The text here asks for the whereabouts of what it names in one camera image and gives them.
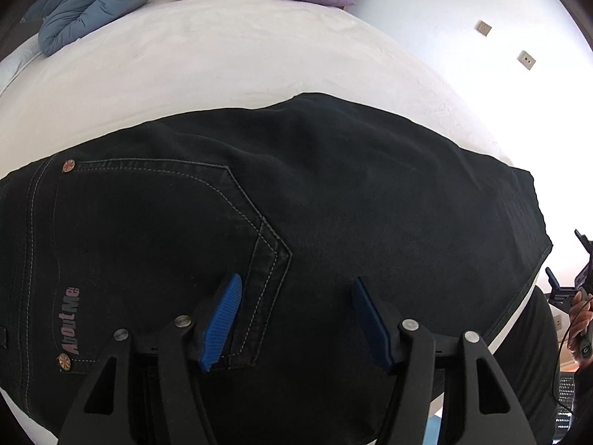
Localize wall switch plate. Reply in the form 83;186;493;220
476;20;491;36

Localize wall socket plate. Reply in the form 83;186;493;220
518;50;536;70

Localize person right hand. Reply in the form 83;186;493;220
567;291;592;369

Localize white pillow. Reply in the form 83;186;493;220
0;34;41;95

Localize black denim pants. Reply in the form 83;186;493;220
1;93;552;444

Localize white bed sheet mattress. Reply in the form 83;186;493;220
1;0;534;444

